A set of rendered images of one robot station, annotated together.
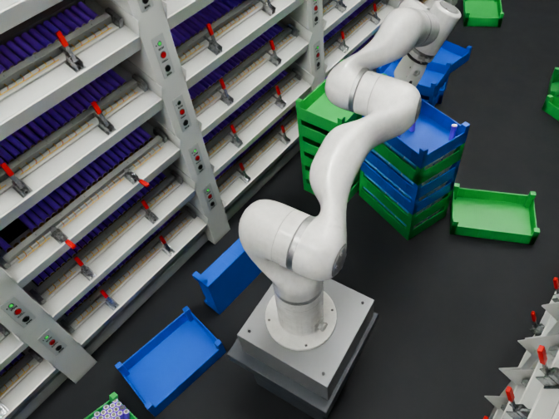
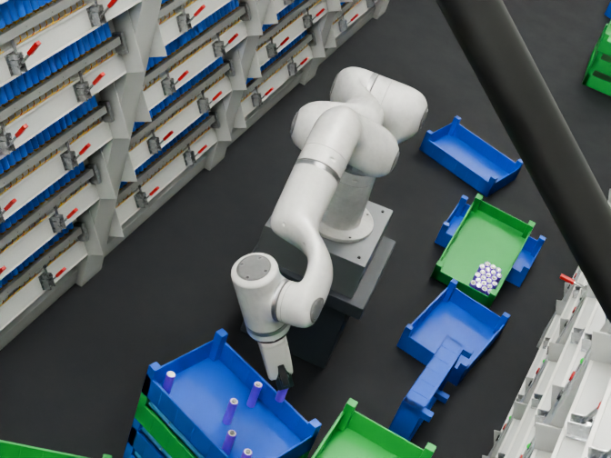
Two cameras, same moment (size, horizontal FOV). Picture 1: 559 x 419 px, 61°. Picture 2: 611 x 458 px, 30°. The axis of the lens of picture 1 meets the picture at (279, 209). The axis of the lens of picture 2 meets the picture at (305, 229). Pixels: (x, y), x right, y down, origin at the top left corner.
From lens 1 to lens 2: 2.91 m
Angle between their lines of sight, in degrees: 88
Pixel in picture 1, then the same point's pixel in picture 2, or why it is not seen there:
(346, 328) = not seen: hidden behind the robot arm
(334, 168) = (363, 94)
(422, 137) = (210, 405)
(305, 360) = not seen: hidden behind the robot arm
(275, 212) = (399, 87)
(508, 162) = not seen: outside the picture
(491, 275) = (55, 409)
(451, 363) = (131, 316)
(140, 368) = (484, 335)
